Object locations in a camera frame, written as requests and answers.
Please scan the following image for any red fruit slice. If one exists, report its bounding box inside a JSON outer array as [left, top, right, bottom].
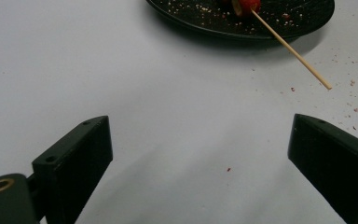
[[231, 0, 262, 18]]

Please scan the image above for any round black plate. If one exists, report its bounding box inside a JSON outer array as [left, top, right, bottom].
[[145, 0, 336, 41]]

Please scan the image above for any wooden skewer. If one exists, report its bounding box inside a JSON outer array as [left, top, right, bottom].
[[250, 8, 334, 91]]

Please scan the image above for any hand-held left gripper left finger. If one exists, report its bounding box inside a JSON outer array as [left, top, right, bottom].
[[32, 115, 114, 224]]

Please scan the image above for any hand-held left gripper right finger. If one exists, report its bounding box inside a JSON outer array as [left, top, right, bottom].
[[287, 113, 358, 224]]

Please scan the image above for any white board table cover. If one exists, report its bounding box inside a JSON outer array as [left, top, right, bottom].
[[0, 0, 358, 224]]

